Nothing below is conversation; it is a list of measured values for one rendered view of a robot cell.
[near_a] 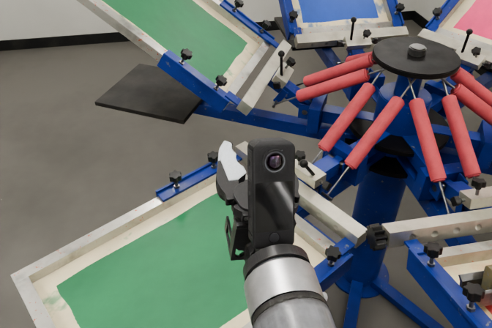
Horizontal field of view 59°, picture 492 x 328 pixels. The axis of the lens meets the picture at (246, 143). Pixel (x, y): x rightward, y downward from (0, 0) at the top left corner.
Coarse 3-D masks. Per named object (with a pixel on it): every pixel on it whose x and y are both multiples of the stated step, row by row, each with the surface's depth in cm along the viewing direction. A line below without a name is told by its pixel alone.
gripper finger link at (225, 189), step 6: (222, 168) 54; (222, 174) 53; (216, 180) 53; (222, 180) 52; (216, 186) 53; (222, 186) 51; (228, 186) 51; (234, 186) 52; (222, 192) 51; (228, 192) 51; (222, 198) 52; (228, 198) 50; (228, 204) 50
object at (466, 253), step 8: (448, 248) 121; (456, 248) 121; (464, 248) 121; (472, 248) 121; (480, 248) 120; (488, 248) 120; (440, 256) 118; (448, 256) 118; (456, 256) 119; (464, 256) 119; (472, 256) 120; (480, 256) 120; (488, 256) 121; (440, 264) 119; (448, 264) 119; (456, 264) 120
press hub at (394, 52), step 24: (384, 48) 163; (408, 48) 163; (432, 48) 163; (408, 72) 149; (432, 72) 149; (384, 96) 169; (408, 96) 166; (360, 120) 179; (408, 120) 166; (432, 120) 179; (384, 144) 167; (408, 144) 167; (384, 168) 172; (360, 192) 200; (384, 192) 189; (360, 216) 205; (384, 216) 199; (360, 264) 222; (384, 264) 244
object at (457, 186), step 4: (448, 184) 144; (452, 184) 144; (456, 184) 144; (460, 184) 144; (464, 184) 143; (448, 188) 144; (452, 188) 142; (456, 188) 141; (460, 188) 141; (464, 188) 141; (468, 188) 141; (444, 192) 146; (448, 192) 144; (452, 192) 142; (456, 192) 140; (448, 196) 145; (452, 196) 142; (464, 208) 137; (480, 208) 130; (484, 208) 130
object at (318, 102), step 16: (432, 80) 199; (320, 96) 188; (352, 96) 205; (432, 96) 193; (320, 112) 179; (336, 112) 183; (368, 112) 183; (432, 128) 174; (448, 128) 174; (480, 128) 173; (336, 144) 161; (352, 144) 166; (416, 144) 166; (448, 144) 173; (480, 144) 168; (416, 160) 162; (480, 160) 167; (352, 176) 159; (448, 176) 149; (464, 176) 151; (416, 192) 155; (432, 192) 150
